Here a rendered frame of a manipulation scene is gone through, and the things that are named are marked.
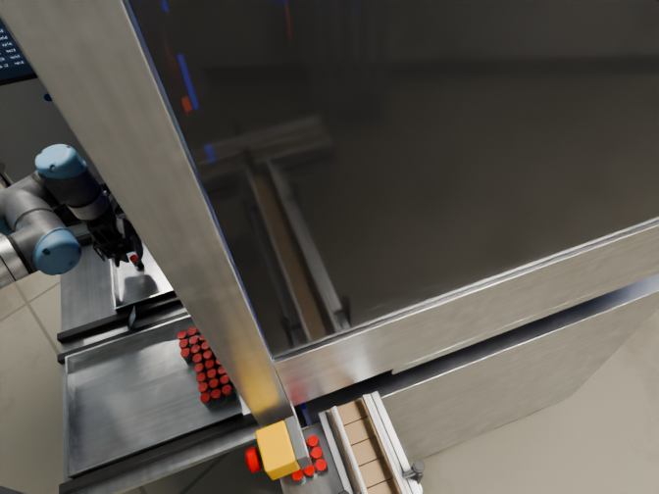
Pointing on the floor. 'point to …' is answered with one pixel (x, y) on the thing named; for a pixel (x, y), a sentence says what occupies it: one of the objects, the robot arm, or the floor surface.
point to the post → (148, 172)
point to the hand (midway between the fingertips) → (131, 254)
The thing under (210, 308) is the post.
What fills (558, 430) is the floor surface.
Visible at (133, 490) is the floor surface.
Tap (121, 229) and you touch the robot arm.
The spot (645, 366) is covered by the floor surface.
